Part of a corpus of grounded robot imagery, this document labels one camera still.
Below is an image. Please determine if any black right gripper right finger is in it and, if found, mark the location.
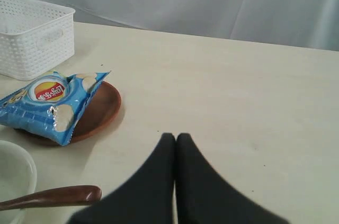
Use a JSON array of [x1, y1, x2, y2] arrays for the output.
[[175, 133, 287, 223]]

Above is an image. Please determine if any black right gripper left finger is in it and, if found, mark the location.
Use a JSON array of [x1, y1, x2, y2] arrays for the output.
[[68, 133, 175, 224]]

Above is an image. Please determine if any brown wooden spoon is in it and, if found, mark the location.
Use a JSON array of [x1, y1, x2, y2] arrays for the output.
[[1, 185, 102, 211]]

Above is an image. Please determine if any brown wooden plate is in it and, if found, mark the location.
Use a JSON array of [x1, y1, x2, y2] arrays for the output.
[[13, 80, 122, 146]]

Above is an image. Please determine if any grey ceramic bowl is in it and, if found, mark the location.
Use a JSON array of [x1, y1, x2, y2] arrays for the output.
[[1, 140, 37, 223]]

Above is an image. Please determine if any blue snack packet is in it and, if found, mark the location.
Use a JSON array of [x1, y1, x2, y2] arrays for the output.
[[1, 71, 108, 146]]

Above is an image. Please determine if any white perforated plastic basket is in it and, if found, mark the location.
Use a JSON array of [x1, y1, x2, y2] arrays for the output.
[[1, 0, 75, 80]]

